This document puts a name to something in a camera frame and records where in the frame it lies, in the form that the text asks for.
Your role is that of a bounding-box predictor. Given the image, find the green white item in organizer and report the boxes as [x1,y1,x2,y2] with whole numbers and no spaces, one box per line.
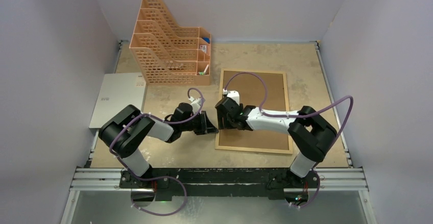
[198,63,210,76]

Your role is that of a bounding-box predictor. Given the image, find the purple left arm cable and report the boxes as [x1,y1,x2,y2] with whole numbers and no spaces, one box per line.
[109,87,206,217]

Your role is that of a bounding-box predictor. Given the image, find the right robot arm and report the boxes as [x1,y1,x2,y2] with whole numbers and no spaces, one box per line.
[215,96,340,187]

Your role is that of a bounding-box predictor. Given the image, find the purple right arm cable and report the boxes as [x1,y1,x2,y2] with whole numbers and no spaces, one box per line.
[223,72,354,209]

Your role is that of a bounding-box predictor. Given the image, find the wooden picture frame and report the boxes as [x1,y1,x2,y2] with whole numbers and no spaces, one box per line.
[215,68,294,155]

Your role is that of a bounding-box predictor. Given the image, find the brown frame backing board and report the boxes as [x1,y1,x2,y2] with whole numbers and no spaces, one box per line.
[219,70,291,151]

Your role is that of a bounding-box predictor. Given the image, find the orange plastic file organizer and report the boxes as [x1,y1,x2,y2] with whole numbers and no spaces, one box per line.
[129,0,211,86]

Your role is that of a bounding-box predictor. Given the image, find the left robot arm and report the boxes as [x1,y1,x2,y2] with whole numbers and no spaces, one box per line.
[99,103,219,188]

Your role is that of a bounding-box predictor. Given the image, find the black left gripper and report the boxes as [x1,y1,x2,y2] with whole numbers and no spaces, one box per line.
[181,112,217,136]

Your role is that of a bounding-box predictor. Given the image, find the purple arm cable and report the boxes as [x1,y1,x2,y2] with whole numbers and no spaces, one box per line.
[109,87,206,217]
[223,72,354,209]

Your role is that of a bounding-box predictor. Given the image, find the red white item in organizer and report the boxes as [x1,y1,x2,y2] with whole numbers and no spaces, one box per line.
[199,44,207,53]

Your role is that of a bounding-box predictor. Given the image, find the grey booklet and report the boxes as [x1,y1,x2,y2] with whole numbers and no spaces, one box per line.
[89,72,146,129]

